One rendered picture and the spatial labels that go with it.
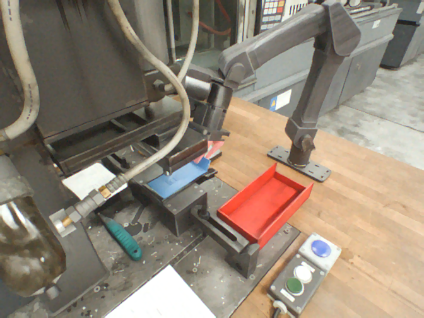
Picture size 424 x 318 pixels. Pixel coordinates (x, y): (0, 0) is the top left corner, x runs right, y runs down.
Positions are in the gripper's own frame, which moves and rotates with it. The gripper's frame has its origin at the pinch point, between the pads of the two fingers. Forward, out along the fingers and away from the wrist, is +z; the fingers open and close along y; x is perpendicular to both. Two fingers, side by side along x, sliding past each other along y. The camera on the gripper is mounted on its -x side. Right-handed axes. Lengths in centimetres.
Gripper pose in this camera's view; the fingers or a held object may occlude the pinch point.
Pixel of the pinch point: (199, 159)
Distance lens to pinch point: 68.0
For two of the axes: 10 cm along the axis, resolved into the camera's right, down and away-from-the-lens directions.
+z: -3.0, 9.1, 2.8
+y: -6.4, 0.2, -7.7
